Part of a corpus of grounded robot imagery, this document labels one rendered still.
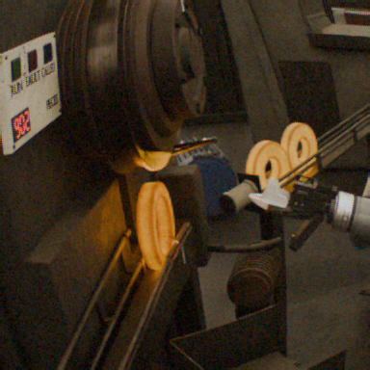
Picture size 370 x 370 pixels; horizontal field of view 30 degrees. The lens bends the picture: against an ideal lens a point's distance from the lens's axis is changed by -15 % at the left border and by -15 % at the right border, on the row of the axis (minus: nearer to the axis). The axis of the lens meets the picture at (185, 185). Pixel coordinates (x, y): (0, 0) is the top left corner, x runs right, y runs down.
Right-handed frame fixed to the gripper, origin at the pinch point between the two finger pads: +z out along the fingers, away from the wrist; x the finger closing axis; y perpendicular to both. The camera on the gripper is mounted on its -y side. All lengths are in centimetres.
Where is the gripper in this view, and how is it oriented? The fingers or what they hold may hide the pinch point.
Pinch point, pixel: (253, 199)
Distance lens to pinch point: 174.1
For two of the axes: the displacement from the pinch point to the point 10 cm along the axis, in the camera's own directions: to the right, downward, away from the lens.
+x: -2.1, 3.1, -9.3
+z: -9.6, -2.2, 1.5
